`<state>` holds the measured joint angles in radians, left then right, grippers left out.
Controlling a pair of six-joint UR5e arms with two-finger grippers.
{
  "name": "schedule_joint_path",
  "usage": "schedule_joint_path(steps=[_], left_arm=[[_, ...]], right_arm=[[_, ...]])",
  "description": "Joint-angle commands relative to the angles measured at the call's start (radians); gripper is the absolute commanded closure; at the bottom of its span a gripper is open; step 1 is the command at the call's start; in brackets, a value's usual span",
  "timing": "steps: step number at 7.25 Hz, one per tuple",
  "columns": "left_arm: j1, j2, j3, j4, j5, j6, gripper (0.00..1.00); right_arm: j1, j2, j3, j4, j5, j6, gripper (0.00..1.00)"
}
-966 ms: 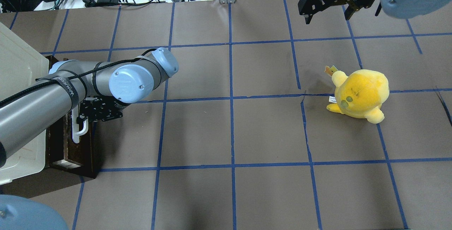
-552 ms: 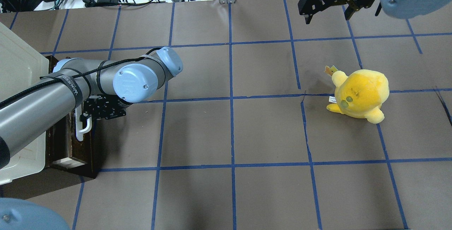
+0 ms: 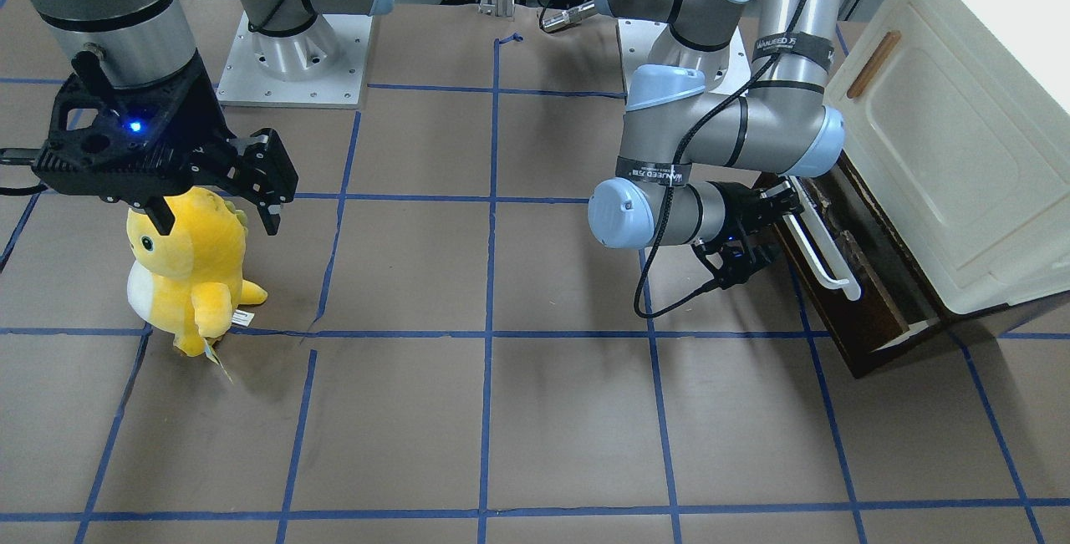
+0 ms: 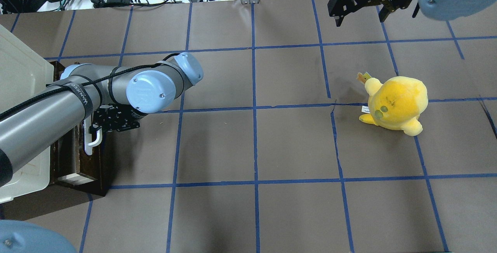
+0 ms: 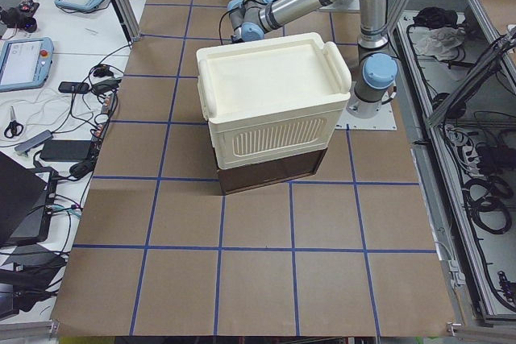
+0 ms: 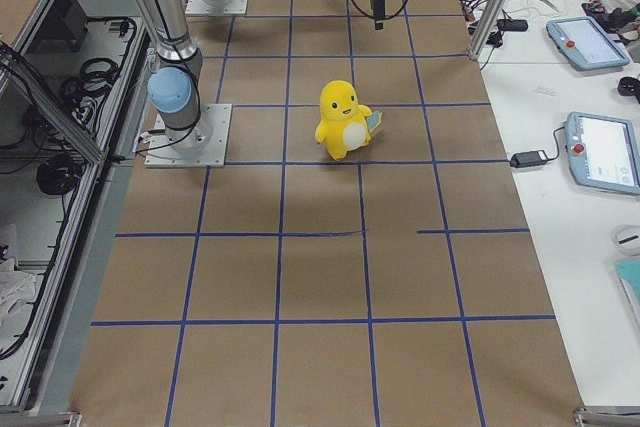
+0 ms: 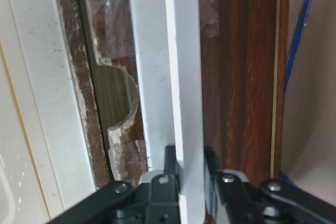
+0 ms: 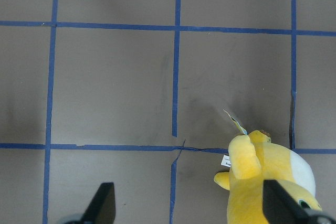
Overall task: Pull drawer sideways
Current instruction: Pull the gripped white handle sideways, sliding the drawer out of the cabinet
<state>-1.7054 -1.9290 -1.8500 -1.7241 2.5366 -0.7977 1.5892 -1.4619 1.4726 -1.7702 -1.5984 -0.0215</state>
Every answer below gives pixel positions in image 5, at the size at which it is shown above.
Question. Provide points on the black power adapter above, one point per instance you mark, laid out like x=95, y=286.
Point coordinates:
x=65, y=150

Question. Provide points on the aluminium frame rail right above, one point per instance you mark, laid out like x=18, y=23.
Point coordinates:
x=446, y=168

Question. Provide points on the cream plastic drawer cabinet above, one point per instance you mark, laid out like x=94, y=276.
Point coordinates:
x=246, y=132

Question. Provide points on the black laptop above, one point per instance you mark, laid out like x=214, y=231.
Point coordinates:
x=27, y=195

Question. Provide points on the black handled scissors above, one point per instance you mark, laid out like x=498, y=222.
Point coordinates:
x=14, y=128

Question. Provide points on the grey usb hub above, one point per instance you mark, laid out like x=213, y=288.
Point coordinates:
x=36, y=141

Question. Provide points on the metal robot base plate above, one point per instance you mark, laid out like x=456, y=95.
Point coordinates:
x=383, y=120

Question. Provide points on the blue teach pendant lower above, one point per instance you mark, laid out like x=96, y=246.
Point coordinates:
x=25, y=63

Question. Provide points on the crumpled white cloth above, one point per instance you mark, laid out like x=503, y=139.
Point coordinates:
x=442, y=43

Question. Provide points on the black phone device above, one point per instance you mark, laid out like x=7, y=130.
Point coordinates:
x=73, y=87

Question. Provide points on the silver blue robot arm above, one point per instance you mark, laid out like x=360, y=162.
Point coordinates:
x=249, y=81

